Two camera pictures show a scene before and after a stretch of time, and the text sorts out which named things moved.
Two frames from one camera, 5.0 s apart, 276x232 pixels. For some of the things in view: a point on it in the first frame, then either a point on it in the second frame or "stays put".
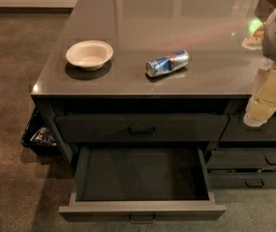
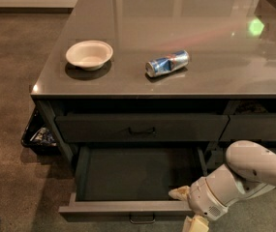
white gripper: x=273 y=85 → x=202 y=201
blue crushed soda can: x=161 y=66 stays put
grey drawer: x=140 y=184 stays put
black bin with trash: x=39 y=137 stays put
